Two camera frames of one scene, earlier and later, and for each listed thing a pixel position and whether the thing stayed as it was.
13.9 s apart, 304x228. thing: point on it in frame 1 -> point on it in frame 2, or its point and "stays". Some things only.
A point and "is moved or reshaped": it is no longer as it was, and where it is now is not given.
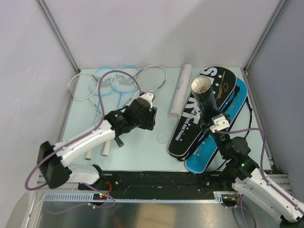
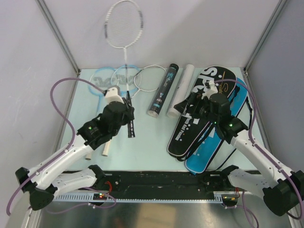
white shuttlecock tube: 178,104 stays
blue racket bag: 198,161 stays
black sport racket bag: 191,129 stays
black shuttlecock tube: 204,97 is moved or reshaped
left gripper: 150,122 -> 129,111
